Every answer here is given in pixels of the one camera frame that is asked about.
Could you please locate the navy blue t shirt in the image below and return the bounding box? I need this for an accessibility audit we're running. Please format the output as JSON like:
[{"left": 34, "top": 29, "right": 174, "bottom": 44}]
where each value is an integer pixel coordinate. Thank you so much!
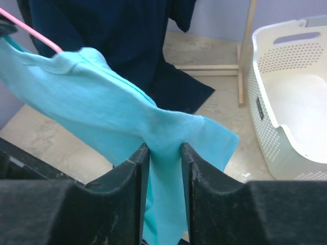
[{"left": 17, "top": 0, "right": 214, "bottom": 114}]

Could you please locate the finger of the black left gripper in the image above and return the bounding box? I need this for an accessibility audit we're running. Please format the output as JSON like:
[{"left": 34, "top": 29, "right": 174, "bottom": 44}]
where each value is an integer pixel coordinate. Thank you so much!
[{"left": 0, "top": 14, "right": 18, "bottom": 38}]

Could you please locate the teal t shirt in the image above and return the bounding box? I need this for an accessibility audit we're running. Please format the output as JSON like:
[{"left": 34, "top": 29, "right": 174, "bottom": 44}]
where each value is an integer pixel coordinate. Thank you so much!
[{"left": 1, "top": 37, "right": 239, "bottom": 244}]

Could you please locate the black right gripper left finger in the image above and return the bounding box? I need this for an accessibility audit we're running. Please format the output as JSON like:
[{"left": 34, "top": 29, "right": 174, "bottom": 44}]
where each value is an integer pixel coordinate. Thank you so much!
[{"left": 1, "top": 144, "right": 150, "bottom": 244}]

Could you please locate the pink wire hanger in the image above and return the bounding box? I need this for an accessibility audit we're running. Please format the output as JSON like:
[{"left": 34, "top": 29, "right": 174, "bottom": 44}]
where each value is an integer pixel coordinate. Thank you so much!
[{"left": 0, "top": 8, "right": 63, "bottom": 53}]

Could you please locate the cream perforated laundry basket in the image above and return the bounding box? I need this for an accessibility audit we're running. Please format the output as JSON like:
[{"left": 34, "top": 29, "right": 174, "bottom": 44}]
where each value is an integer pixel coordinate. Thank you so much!
[{"left": 248, "top": 15, "right": 326, "bottom": 181}]

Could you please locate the wooden clothes rack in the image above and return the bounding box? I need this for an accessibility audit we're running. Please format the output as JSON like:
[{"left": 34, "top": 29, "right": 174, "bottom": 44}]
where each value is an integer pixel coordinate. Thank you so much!
[{"left": 176, "top": 0, "right": 257, "bottom": 107}]

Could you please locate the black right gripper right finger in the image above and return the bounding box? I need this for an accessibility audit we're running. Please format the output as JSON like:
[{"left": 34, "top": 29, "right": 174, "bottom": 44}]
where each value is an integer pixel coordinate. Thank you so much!
[{"left": 181, "top": 143, "right": 326, "bottom": 244}]

